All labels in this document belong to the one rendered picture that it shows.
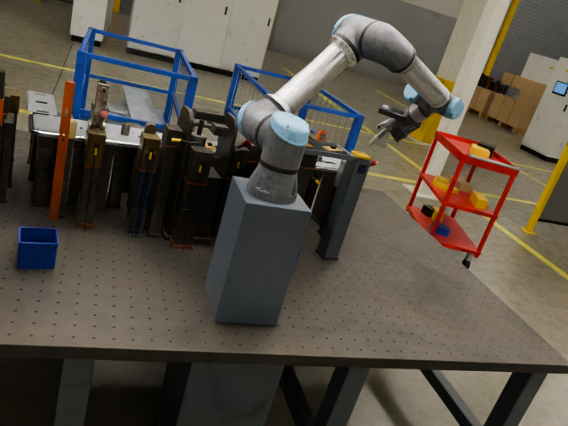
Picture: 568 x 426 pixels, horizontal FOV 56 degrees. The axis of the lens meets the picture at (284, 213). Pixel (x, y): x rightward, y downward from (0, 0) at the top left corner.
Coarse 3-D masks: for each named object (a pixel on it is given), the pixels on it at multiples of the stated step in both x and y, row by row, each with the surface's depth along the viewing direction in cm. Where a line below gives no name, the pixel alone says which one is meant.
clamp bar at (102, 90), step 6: (102, 84) 175; (108, 84) 177; (96, 90) 177; (102, 90) 174; (108, 90) 177; (96, 96) 177; (102, 96) 177; (96, 102) 178; (102, 102) 178; (96, 108) 179; (102, 108) 180; (96, 114) 180
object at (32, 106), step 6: (30, 96) 214; (36, 96) 216; (42, 96) 218; (48, 96) 220; (30, 102) 207; (36, 102) 209; (48, 102) 213; (54, 102) 215; (30, 108) 200; (36, 108) 202; (42, 108) 204; (48, 108) 206; (54, 108) 208; (54, 114) 202
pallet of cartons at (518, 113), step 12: (516, 84) 1410; (528, 84) 1374; (540, 84) 1359; (504, 96) 1444; (528, 96) 1370; (540, 96) 1378; (492, 108) 1479; (504, 108) 1440; (516, 108) 1400; (528, 108) 1381; (492, 120) 1499; (504, 120) 1436; (516, 120) 1397; (528, 120) 1399; (516, 132) 1403
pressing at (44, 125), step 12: (36, 120) 190; (48, 120) 194; (36, 132) 180; (48, 132) 182; (84, 132) 193; (108, 132) 200; (120, 132) 204; (132, 132) 208; (108, 144) 191; (120, 144) 193; (132, 144) 195; (216, 144) 224; (324, 156) 253; (324, 168) 235; (336, 168) 239
